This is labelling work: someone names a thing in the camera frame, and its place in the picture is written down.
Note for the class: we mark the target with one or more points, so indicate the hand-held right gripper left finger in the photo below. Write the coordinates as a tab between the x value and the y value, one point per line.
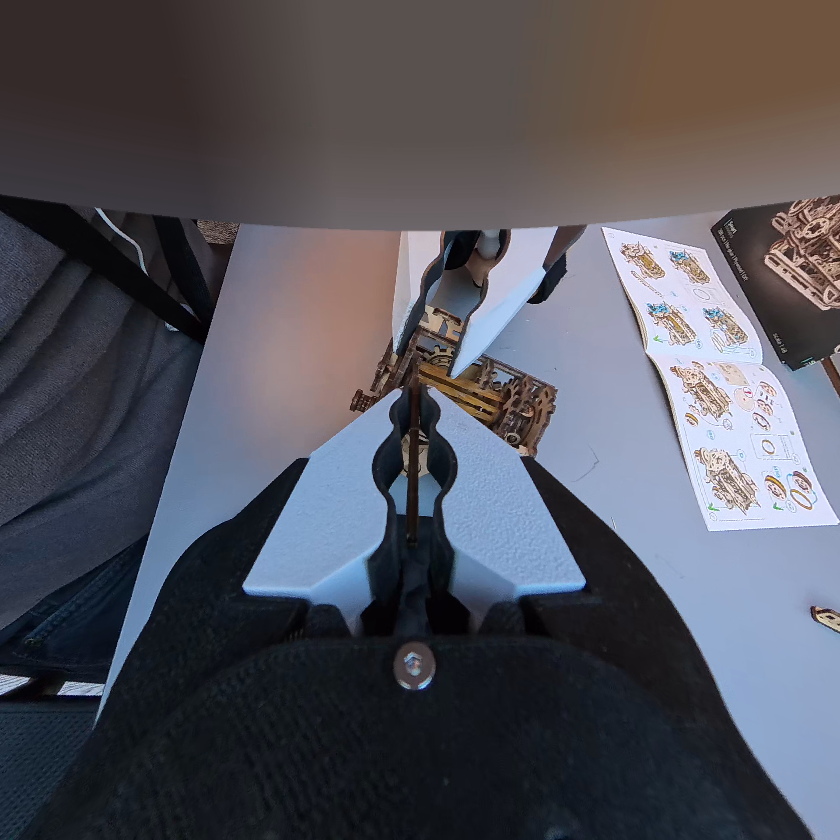
315	518

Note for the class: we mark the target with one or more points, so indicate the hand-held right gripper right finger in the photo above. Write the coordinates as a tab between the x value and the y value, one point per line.
505	518

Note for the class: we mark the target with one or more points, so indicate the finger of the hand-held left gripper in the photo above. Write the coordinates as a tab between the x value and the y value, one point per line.
408	282
518	275

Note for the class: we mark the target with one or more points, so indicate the dark wooden model part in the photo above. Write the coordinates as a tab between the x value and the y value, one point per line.
413	472

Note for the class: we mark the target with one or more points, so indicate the wooden mechanical model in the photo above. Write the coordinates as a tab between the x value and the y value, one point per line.
505	400

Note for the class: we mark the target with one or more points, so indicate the black model kit box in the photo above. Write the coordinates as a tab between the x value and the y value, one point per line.
781	308

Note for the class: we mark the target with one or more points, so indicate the white instruction booklet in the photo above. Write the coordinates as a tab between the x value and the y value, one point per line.
722	400

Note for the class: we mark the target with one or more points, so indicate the person's blue jeans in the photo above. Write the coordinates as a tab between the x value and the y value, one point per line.
72	610

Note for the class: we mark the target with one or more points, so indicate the person's grey jacket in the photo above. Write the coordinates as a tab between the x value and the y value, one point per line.
72	407

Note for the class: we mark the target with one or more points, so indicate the grey reflective strip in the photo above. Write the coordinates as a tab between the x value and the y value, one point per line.
65	688

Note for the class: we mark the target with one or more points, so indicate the small loose wooden part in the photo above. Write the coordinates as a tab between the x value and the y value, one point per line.
828	620

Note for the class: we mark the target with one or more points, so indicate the black mesh chair seat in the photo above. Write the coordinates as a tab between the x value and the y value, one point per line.
39	768

